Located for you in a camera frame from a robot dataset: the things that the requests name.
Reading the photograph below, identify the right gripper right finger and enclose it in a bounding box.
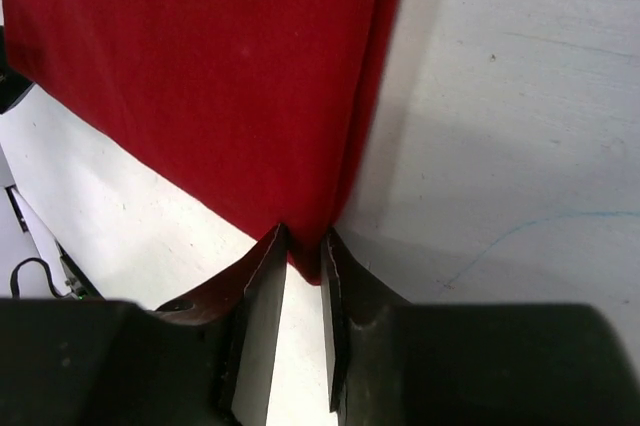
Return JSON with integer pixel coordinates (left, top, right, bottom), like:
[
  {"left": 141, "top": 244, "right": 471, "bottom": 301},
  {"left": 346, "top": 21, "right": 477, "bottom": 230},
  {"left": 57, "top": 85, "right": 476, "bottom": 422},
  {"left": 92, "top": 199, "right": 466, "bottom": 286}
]
[{"left": 320, "top": 232, "right": 639, "bottom": 425}]

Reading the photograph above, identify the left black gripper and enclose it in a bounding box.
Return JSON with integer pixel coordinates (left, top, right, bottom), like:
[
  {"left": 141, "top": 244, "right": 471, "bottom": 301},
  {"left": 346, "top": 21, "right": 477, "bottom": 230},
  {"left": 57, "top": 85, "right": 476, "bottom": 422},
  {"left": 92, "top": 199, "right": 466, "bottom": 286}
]
[{"left": 0, "top": 26, "right": 34, "bottom": 115}]

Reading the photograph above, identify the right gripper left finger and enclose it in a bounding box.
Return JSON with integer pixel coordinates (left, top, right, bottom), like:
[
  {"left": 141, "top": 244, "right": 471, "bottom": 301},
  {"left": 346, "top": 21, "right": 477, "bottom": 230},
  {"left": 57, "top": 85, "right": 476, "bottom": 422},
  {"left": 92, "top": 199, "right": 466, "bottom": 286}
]
[{"left": 1, "top": 225, "right": 288, "bottom": 425}]

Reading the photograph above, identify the dark red t-shirt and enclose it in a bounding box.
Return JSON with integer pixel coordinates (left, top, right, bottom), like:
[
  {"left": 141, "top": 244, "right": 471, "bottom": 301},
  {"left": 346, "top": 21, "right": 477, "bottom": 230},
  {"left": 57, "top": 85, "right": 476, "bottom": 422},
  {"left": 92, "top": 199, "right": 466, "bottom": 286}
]
[{"left": 2, "top": 0, "right": 399, "bottom": 283}]

